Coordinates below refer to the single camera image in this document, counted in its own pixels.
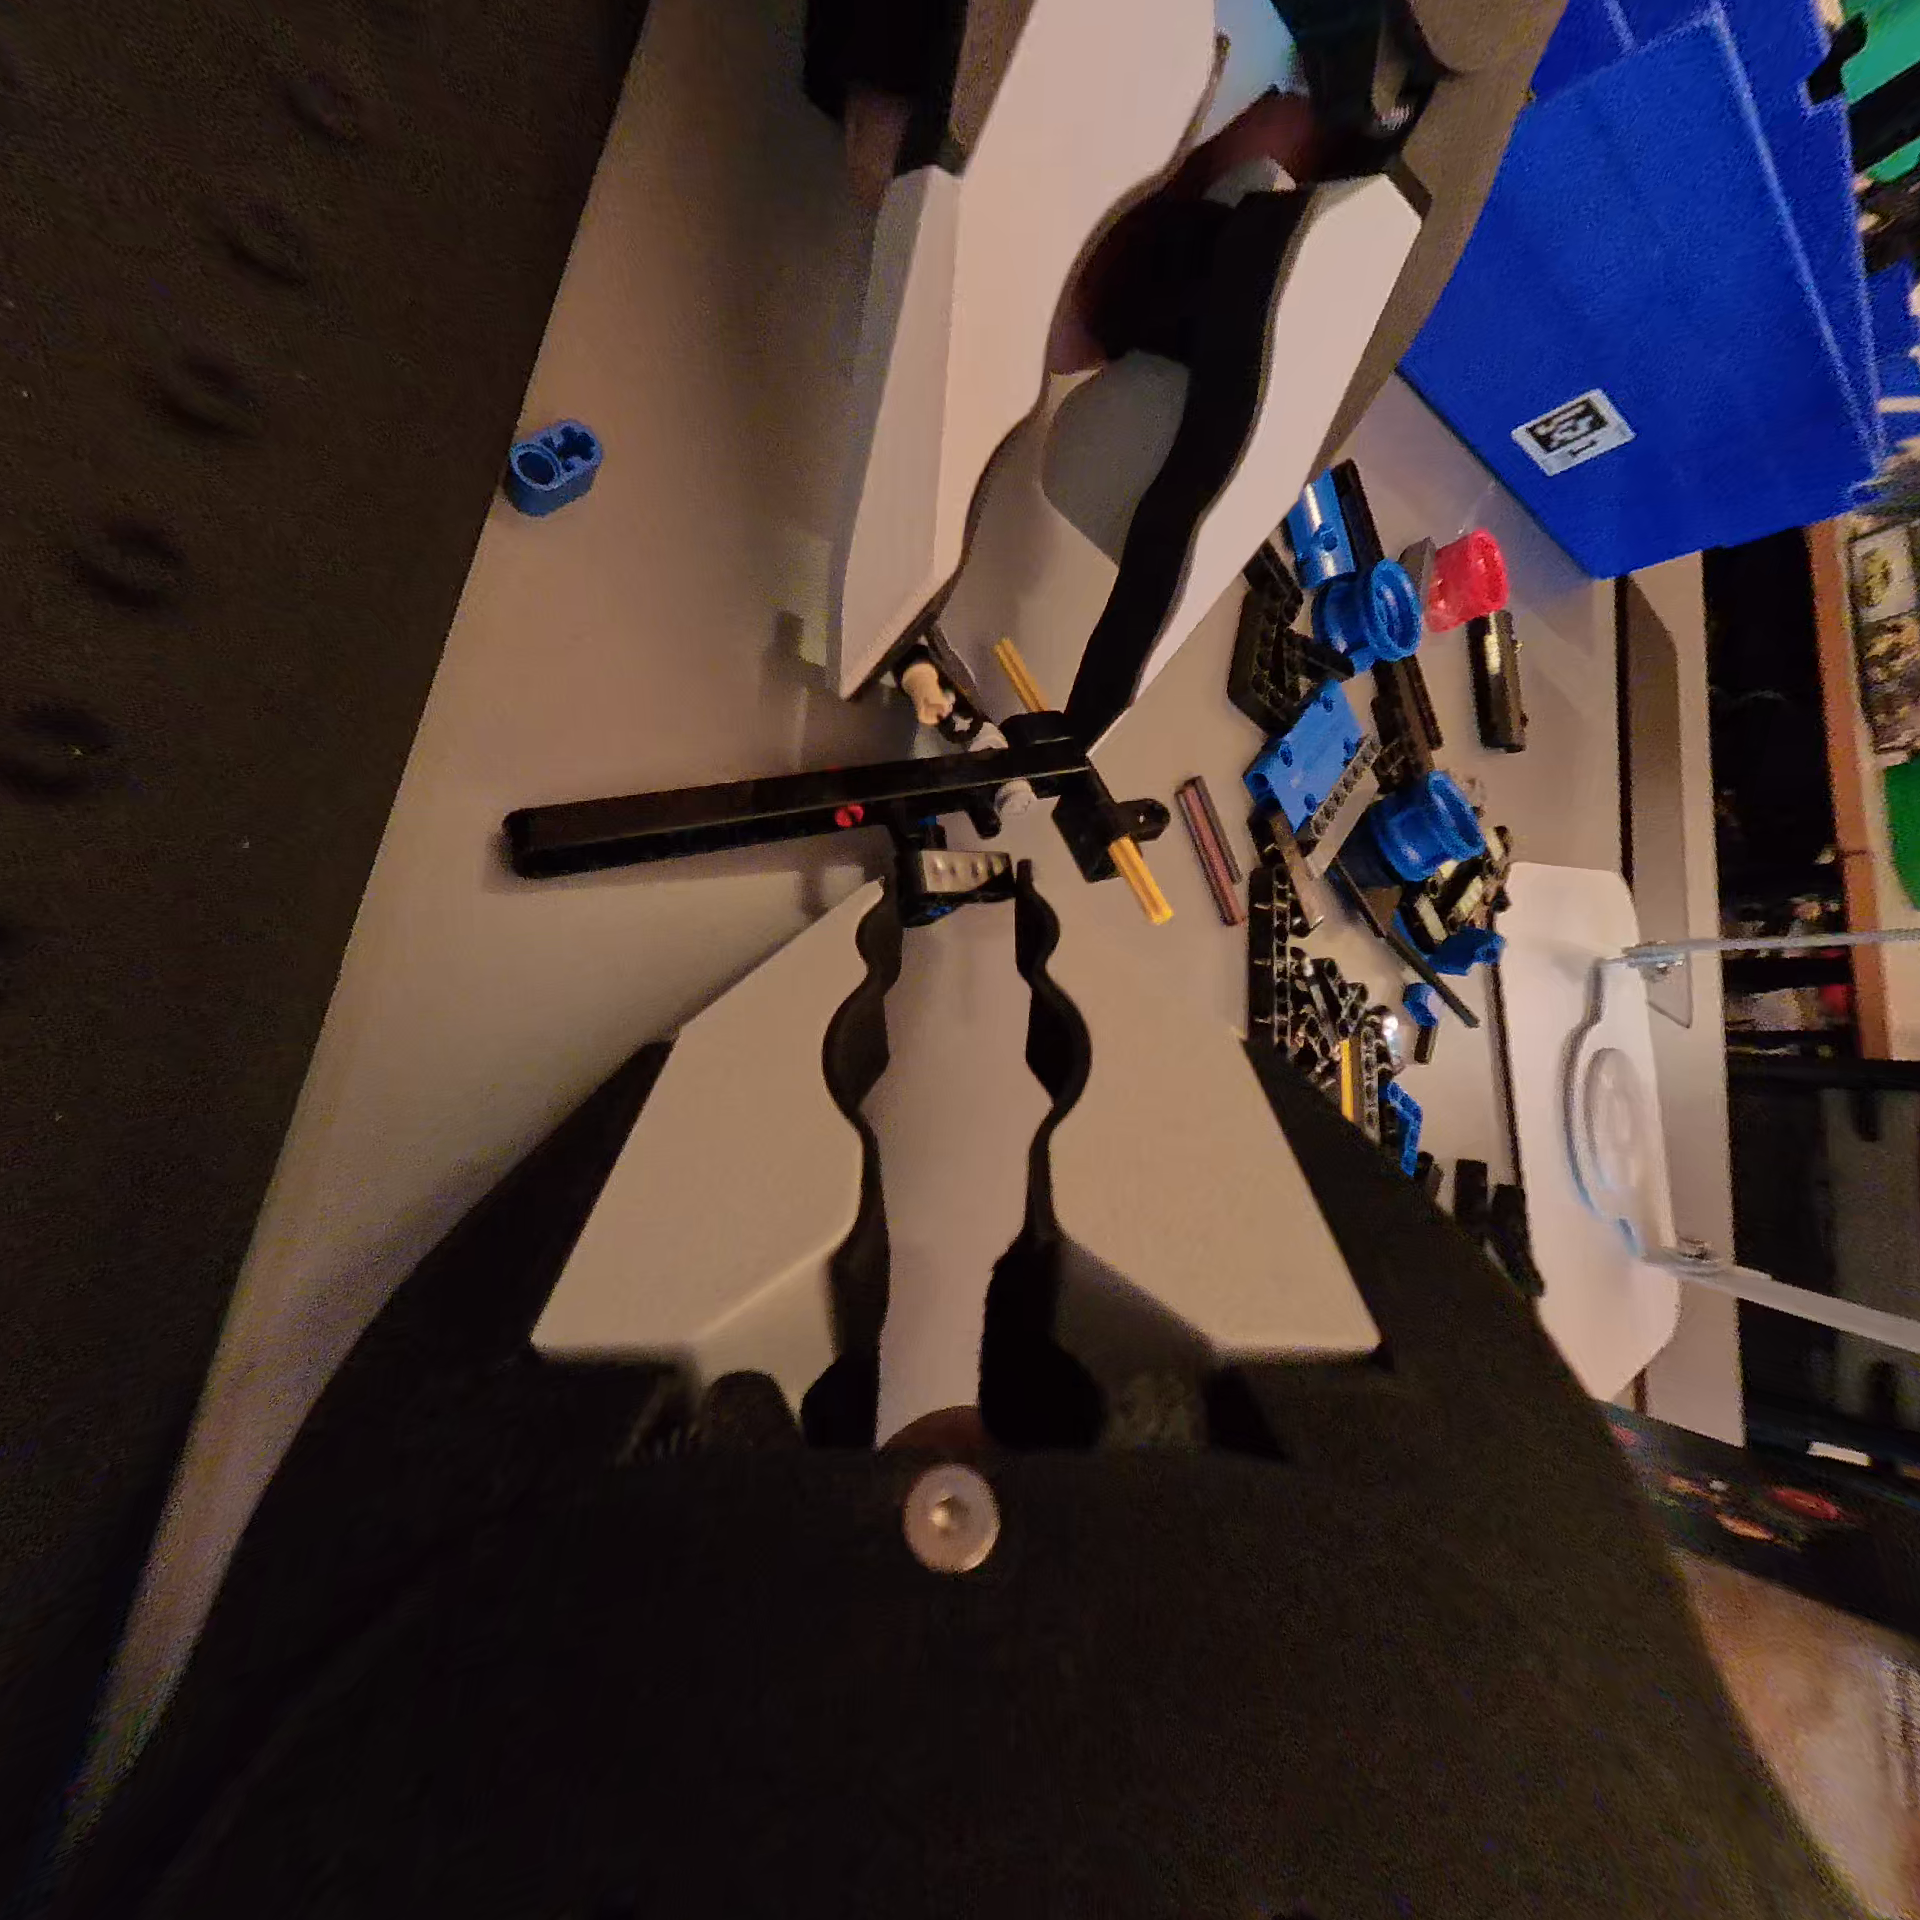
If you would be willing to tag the thin black axle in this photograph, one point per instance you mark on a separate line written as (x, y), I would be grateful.
(1418, 963)

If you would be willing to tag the person's left hand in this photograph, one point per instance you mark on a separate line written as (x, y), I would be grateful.
(1140, 269)

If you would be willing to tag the blue angled panel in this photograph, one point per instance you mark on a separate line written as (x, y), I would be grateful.
(1465, 945)

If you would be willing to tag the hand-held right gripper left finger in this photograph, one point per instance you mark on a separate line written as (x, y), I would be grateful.
(690, 1200)

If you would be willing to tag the red wheel rim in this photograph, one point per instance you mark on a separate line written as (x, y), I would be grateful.
(1465, 580)

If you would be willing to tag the blue frame beam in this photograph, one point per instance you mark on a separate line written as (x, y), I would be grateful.
(1403, 1124)

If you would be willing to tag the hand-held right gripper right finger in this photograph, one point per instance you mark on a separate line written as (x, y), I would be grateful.
(1217, 1200)

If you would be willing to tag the white booklet stand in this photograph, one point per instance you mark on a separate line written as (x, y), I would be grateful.
(1546, 932)

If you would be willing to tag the green object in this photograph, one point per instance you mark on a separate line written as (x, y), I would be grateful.
(1902, 833)

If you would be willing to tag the blue wheel rim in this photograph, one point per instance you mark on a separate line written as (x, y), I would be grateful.
(1369, 611)
(1426, 826)

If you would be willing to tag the yellow axle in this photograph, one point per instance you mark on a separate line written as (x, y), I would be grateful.
(1351, 1080)

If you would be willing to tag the small blue connector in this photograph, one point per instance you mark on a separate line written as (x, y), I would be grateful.
(1418, 1004)

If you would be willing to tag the blue plastic bin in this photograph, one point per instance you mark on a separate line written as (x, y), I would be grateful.
(1649, 269)

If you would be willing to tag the building set box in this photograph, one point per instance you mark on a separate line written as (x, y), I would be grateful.
(1770, 1516)

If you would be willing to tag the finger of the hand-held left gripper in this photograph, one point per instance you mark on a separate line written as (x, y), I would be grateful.
(1021, 226)
(1319, 302)

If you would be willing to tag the pile of black beams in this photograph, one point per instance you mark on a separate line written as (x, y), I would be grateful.
(1274, 963)

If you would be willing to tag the black frame subassembly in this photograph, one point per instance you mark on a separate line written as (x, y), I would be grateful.
(1453, 893)

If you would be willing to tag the black beam assembly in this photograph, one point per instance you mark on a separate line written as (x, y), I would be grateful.
(675, 826)

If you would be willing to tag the black T-shaped beam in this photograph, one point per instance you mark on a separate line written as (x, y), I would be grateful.
(962, 877)

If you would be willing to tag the black perforated panel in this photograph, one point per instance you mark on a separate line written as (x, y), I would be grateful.
(228, 748)

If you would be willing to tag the blue curved panel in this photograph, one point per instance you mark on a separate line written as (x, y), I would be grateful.
(1319, 527)

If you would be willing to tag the brown axle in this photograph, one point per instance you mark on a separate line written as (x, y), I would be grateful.
(1208, 848)

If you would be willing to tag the small blue two-hole beam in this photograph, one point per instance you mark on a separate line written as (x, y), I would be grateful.
(553, 470)

